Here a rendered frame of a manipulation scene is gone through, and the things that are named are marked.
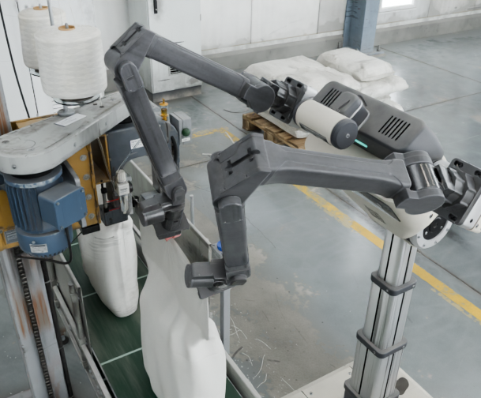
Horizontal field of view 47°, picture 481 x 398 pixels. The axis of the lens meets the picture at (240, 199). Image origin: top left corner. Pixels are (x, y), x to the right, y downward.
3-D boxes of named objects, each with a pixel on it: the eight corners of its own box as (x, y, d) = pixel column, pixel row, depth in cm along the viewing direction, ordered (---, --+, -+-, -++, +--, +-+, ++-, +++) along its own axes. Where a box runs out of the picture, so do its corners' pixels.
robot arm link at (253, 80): (283, 88, 150) (273, 82, 154) (257, 76, 143) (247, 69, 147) (268, 118, 152) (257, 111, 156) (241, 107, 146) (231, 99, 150)
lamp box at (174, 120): (192, 142, 186) (191, 118, 181) (179, 145, 184) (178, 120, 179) (182, 134, 191) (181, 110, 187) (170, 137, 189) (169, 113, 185)
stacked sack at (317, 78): (363, 92, 452) (366, 75, 444) (298, 107, 422) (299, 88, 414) (330, 77, 483) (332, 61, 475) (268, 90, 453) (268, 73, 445)
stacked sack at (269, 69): (331, 80, 479) (332, 64, 472) (265, 91, 451) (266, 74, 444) (302, 66, 511) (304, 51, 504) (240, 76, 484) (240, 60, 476)
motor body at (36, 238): (81, 251, 158) (69, 175, 146) (27, 268, 151) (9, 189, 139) (66, 226, 169) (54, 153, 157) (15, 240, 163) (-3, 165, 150)
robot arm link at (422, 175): (460, 193, 106) (450, 170, 109) (433, 181, 100) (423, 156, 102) (419, 213, 112) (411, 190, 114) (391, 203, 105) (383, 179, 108)
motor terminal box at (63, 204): (90, 223, 152) (85, 186, 146) (61, 240, 145) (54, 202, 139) (70, 214, 156) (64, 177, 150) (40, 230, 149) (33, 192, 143)
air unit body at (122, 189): (135, 213, 180) (131, 171, 172) (121, 217, 177) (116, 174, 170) (129, 207, 183) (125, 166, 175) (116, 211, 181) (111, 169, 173)
